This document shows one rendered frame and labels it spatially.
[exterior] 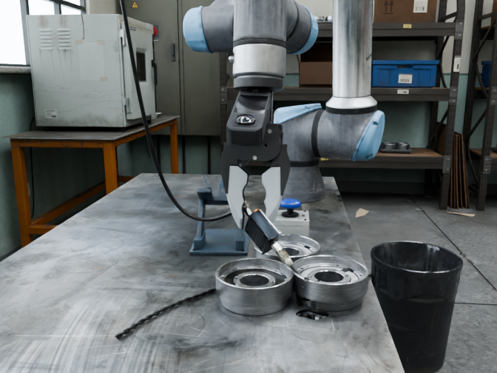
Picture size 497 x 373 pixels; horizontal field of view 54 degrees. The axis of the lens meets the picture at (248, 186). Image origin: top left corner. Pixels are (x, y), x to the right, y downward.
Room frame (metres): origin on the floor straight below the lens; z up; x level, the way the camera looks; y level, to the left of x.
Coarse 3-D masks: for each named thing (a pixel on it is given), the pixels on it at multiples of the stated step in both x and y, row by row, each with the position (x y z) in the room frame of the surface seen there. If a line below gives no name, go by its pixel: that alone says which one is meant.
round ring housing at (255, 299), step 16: (224, 272) 0.64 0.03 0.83; (256, 272) 0.64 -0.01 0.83; (288, 272) 0.63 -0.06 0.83; (224, 288) 0.58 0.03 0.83; (240, 288) 0.57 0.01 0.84; (256, 288) 0.57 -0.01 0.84; (272, 288) 0.57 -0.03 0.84; (288, 288) 0.59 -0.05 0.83; (224, 304) 0.59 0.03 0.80; (240, 304) 0.57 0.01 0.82; (256, 304) 0.56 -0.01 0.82; (272, 304) 0.57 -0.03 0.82
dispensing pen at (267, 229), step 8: (248, 208) 0.68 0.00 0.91; (248, 216) 0.65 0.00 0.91; (256, 216) 0.65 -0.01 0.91; (248, 224) 0.66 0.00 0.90; (256, 224) 0.64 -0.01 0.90; (264, 224) 0.64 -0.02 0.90; (248, 232) 0.67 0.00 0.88; (256, 232) 0.65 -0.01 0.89; (264, 232) 0.63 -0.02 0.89; (272, 232) 0.63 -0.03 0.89; (256, 240) 0.66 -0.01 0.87; (264, 240) 0.64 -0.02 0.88; (272, 240) 0.63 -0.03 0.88; (264, 248) 0.64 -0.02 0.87; (272, 248) 0.64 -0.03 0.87; (280, 248) 0.63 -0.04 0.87; (280, 256) 0.63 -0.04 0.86; (288, 256) 0.63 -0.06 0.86; (288, 264) 0.62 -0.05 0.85
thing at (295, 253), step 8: (280, 240) 0.77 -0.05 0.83; (288, 240) 0.77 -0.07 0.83; (296, 240) 0.77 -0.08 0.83; (304, 240) 0.76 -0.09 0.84; (312, 240) 0.75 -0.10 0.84; (256, 248) 0.71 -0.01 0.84; (288, 248) 0.75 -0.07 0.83; (296, 248) 0.74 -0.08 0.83; (312, 248) 0.74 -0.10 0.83; (256, 256) 0.71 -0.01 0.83; (264, 256) 0.69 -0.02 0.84; (272, 256) 0.68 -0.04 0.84; (296, 256) 0.68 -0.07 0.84; (304, 256) 0.68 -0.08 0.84
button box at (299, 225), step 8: (280, 216) 0.87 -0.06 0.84; (288, 216) 0.86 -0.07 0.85; (296, 216) 0.87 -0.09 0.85; (304, 216) 0.87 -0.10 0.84; (280, 224) 0.84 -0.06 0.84; (288, 224) 0.84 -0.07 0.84; (296, 224) 0.84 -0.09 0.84; (304, 224) 0.84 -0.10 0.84; (288, 232) 0.84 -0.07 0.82; (296, 232) 0.84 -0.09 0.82; (304, 232) 0.84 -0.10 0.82
